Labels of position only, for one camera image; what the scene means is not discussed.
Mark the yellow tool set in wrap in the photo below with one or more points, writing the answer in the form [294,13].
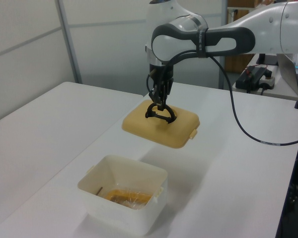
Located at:
[129,197]

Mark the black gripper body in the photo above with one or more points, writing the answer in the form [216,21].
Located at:
[161,73]

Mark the silver laptop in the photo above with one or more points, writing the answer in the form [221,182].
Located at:
[289,72]

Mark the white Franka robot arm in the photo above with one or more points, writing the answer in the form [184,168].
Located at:
[263,22]

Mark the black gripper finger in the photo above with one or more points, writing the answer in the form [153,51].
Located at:
[159,98]
[167,90]

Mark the grey emergency stop button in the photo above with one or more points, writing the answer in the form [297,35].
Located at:
[267,80]

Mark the grey metal partition post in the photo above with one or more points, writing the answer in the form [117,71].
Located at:
[69,42]

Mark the black power box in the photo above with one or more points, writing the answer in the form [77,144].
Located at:
[249,78]

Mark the white plastic tool case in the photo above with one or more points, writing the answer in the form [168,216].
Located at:
[129,218]

